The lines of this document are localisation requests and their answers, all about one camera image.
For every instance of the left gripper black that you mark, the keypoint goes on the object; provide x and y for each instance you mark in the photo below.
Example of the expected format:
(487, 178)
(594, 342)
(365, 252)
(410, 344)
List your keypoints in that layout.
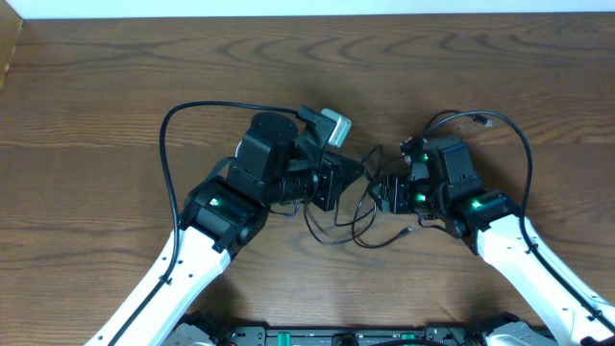
(327, 180)

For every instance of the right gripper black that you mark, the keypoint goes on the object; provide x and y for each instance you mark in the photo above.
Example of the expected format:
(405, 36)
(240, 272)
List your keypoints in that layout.
(395, 194)

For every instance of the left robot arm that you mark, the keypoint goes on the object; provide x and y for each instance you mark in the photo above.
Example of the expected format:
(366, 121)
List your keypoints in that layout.
(274, 163)

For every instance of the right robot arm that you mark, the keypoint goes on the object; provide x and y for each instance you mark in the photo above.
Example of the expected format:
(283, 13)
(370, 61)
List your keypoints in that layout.
(443, 185)

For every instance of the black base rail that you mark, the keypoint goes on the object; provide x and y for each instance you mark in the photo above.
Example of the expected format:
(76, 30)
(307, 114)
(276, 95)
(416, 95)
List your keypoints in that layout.
(504, 329)

